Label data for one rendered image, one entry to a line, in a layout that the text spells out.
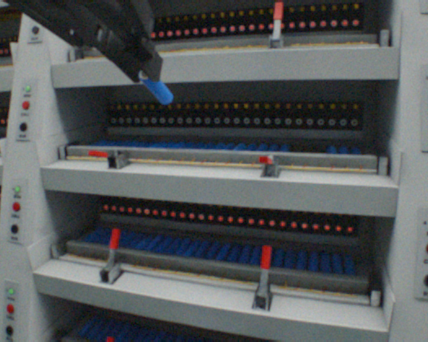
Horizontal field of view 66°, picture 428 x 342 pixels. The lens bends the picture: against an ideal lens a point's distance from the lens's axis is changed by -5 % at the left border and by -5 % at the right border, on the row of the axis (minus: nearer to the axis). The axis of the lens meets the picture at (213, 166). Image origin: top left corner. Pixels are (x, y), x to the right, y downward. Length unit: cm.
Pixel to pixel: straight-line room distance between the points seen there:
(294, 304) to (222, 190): 21
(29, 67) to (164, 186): 38
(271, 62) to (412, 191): 27
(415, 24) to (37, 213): 70
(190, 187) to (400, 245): 31
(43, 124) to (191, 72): 30
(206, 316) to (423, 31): 53
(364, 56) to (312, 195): 21
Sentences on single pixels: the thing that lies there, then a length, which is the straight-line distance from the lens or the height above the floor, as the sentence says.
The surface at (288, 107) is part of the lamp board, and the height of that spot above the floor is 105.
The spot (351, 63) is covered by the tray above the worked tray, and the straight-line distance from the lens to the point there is 55.
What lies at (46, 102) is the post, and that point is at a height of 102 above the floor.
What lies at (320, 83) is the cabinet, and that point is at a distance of 74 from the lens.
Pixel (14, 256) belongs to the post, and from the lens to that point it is 76.
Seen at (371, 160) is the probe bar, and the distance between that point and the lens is 56.
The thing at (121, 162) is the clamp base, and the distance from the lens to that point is 62.
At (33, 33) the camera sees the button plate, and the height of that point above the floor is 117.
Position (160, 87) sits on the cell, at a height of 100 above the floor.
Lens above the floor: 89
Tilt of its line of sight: 3 degrees up
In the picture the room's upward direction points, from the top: 4 degrees clockwise
